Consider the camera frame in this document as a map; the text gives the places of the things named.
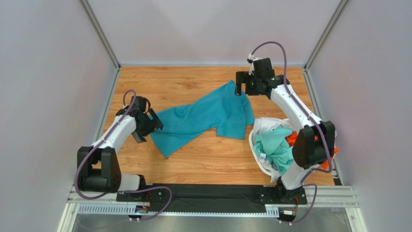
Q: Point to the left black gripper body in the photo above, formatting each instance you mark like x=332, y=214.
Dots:
x=143, y=129

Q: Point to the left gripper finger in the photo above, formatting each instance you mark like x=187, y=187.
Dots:
x=139, y=136
x=155, y=121

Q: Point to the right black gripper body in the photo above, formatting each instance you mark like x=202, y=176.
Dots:
x=242, y=81

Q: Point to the teal blue t-shirt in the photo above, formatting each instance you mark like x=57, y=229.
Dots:
x=220, y=109

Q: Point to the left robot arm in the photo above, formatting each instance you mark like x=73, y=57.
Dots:
x=98, y=168

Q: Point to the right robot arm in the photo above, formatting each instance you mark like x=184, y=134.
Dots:
x=315, y=138

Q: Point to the white t-shirt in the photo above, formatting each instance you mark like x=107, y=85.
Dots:
x=268, y=124

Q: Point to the white laundry basket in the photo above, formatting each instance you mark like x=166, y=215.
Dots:
x=260, y=157

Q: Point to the orange t-shirt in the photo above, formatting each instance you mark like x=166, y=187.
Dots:
x=291, y=139

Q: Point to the mint green t-shirt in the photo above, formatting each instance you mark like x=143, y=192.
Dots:
x=273, y=152

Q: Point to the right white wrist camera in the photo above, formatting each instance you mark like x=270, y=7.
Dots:
x=251, y=59

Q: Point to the aluminium frame rail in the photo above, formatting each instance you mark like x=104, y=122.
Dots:
x=332, y=206

